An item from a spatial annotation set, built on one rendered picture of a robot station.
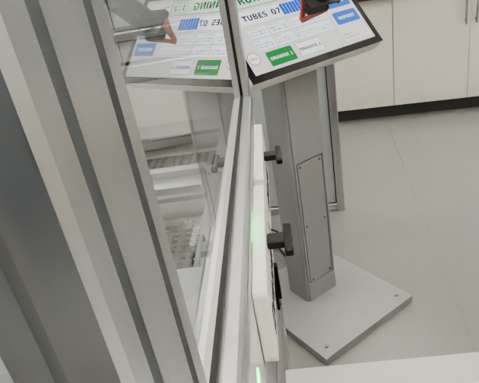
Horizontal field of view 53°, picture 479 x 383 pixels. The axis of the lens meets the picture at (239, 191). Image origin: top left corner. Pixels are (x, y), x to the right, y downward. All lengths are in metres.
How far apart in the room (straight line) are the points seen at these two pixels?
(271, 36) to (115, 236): 1.29
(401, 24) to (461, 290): 2.11
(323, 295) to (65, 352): 1.79
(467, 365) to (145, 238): 0.58
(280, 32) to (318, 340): 1.04
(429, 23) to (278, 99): 2.25
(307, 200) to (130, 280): 1.54
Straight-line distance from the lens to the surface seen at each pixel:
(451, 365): 0.71
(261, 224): 0.68
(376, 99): 3.72
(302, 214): 1.70
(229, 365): 0.40
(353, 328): 1.81
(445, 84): 3.78
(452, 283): 2.07
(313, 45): 1.47
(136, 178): 0.19
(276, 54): 1.39
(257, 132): 1.03
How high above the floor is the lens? 1.27
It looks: 26 degrees down
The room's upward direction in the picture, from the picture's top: 10 degrees counter-clockwise
